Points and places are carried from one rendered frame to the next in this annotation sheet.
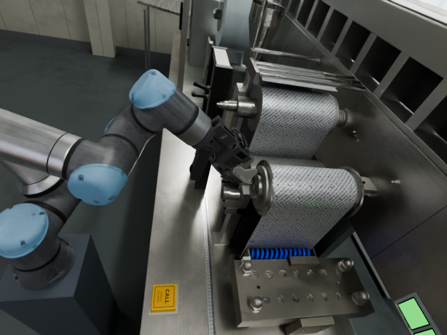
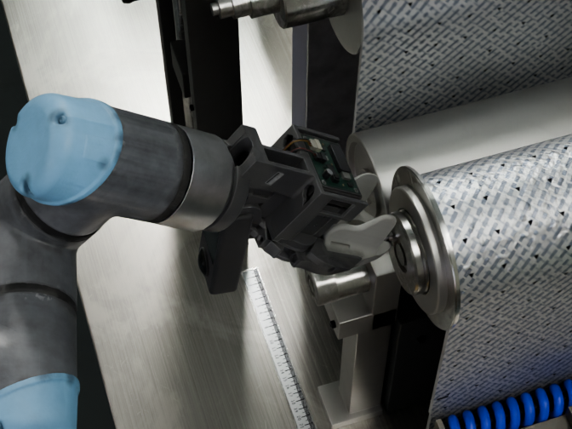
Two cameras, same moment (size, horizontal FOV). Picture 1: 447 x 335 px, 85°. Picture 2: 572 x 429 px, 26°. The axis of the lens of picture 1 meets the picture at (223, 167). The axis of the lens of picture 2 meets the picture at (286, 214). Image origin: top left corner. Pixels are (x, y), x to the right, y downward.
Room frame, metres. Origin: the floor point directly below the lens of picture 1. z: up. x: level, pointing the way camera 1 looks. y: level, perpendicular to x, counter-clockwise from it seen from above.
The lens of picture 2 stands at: (-0.14, 0.02, 2.16)
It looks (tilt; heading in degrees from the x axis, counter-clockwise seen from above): 56 degrees down; 359
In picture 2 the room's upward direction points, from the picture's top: straight up
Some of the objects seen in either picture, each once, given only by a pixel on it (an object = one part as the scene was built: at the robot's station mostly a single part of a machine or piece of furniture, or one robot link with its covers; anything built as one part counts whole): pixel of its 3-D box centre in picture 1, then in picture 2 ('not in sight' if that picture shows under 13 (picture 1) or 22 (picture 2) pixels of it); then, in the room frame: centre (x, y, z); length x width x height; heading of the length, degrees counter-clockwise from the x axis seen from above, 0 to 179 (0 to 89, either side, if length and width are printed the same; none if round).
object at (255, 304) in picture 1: (257, 302); not in sight; (0.23, -0.18, 1.05); 0.04 x 0.04 x 0.04
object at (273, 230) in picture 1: (292, 230); (554, 335); (0.42, -0.25, 1.13); 0.23 x 0.01 x 0.18; 107
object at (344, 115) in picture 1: (334, 117); not in sight; (0.77, -0.32, 1.34); 0.07 x 0.07 x 0.07; 17
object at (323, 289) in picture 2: (225, 192); (321, 283); (0.46, -0.03, 1.18); 0.04 x 0.02 x 0.04; 17
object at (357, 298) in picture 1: (362, 296); not in sight; (0.33, -0.48, 1.05); 0.04 x 0.04 x 0.04
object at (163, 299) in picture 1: (163, 297); not in sight; (0.23, 0.07, 0.91); 0.07 x 0.07 x 0.02; 17
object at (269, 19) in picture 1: (267, 13); not in sight; (1.17, 0.00, 1.50); 0.14 x 0.14 x 0.06
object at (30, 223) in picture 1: (27, 234); not in sight; (0.24, 0.44, 1.07); 0.13 x 0.12 x 0.14; 5
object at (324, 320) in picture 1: (308, 327); not in sight; (0.24, -0.36, 0.97); 0.10 x 0.03 x 0.11; 107
